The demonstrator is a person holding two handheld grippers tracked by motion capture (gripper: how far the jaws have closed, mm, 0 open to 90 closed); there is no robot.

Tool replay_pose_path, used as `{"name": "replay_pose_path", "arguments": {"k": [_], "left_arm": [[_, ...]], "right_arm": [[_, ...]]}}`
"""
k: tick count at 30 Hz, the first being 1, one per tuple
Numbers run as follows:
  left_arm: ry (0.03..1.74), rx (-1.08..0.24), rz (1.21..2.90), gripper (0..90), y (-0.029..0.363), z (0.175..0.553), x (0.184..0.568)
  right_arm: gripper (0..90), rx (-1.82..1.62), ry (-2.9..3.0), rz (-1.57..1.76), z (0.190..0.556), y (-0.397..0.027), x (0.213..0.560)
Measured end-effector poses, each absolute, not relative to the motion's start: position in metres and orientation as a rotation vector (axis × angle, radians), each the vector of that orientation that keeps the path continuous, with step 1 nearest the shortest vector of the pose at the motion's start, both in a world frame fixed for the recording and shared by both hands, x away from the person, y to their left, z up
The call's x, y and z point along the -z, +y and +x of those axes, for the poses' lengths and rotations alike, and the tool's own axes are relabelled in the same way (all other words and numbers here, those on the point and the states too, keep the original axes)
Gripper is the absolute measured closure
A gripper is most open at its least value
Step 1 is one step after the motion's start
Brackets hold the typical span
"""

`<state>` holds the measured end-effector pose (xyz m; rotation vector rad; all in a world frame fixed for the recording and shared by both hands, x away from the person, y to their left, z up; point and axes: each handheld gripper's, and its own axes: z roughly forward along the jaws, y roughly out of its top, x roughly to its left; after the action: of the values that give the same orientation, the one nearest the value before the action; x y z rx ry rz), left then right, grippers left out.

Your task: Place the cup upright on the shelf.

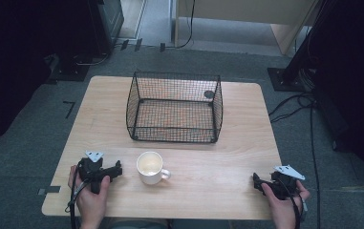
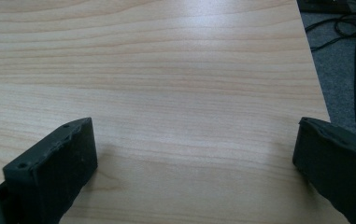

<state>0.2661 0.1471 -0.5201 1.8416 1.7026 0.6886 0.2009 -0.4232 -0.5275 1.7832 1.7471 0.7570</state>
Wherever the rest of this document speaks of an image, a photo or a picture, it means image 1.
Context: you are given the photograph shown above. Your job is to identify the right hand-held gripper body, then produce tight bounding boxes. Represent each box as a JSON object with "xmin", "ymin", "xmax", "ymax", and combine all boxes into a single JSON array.
[{"xmin": 265, "ymin": 164, "xmax": 306, "ymax": 201}]

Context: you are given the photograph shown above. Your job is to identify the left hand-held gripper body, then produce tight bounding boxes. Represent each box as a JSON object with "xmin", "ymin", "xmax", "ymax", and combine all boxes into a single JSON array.
[{"xmin": 77, "ymin": 150, "xmax": 115, "ymax": 196}]

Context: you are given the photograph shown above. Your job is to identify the white cup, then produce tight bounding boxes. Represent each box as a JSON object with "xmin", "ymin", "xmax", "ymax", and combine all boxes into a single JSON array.
[{"xmin": 136, "ymin": 151, "xmax": 172, "ymax": 186}]

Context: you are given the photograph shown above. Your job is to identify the black wire mesh basket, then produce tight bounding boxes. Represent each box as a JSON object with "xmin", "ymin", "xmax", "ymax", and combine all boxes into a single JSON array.
[{"xmin": 125, "ymin": 71, "xmax": 225, "ymax": 144}]

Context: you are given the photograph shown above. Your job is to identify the person's right hand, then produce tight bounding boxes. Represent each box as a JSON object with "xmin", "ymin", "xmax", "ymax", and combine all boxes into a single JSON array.
[{"xmin": 261, "ymin": 179, "xmax": 311, "ymax": 229}]

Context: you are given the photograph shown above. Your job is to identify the person's left hand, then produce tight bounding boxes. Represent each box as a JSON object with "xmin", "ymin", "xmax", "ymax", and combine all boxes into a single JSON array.
[{"xmin": 67, "ymin": 164, "xmax": 112, "ymax": 229}]

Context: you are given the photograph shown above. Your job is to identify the grey floor tape strip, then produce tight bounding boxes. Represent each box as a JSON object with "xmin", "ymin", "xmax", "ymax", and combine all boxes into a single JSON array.
[{"xmin": 37, "ymin": 185, "xmax": 62, "ymax": 196}]

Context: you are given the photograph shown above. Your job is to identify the black floor tape corner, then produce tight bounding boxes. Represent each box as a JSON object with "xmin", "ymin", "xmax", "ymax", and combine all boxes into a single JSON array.
[{"xmin": 62, "ymin": 100, "xmax": 76, "ymax": 120}]

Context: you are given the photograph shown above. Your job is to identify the black metal stand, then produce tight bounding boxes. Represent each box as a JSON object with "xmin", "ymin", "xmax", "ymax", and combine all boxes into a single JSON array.
[{"xmin": 267, "ymin": 0, "xmax": 333, "ymax": 94}]

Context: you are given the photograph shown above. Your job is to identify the black equipment case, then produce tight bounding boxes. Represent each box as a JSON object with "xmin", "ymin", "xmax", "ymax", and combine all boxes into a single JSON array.
[{"xmin": 87, "ymin": 0, "xmax": 125, "ymax": 56}]

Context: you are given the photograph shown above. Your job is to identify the light wooden cabinet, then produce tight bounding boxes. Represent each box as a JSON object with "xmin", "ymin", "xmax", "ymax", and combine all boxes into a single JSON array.
[{"xmin": 173, "ymin": 0, "xmax": 319, "ymax": 56}]

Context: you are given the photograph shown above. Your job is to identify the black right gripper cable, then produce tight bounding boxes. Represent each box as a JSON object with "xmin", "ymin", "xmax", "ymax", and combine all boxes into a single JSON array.
[{"xmin": 278, "ymin": 179, "xmax": 302, "ymax": 229}]

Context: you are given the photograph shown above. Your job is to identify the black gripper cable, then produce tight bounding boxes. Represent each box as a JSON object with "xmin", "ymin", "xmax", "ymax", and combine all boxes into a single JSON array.
[
  {"xmin": 64, "ymin": 160, "xmax": 90, "ymax": 229},
  {"xmin": 278, "ymin": 179, "xmax": 302, "ymax": 229}
]

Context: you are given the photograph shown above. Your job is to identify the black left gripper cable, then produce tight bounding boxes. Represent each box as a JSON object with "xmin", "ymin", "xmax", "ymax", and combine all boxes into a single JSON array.
[{"xmin": 64, "ymin": 160, "xmax": 90, "ymax": 229}]

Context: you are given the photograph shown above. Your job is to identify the black floor cables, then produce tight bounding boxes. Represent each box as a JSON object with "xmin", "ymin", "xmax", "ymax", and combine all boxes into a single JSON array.
[{"xmin": 268, "ymin": 91, "xmax": 323, "ymax": 229}]

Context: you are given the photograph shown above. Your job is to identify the black stand base plate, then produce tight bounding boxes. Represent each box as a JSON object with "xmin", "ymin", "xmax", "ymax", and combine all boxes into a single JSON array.
[{"xmin": 45, "ymin": 52, "xmax": 92, "ymax": 84}]

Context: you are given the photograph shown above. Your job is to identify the black hanging cable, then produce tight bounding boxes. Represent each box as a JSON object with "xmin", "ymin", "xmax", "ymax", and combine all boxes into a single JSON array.
[{"xmin": 174, "ymin": 0, "xmax": 197, "ymax": 50}]

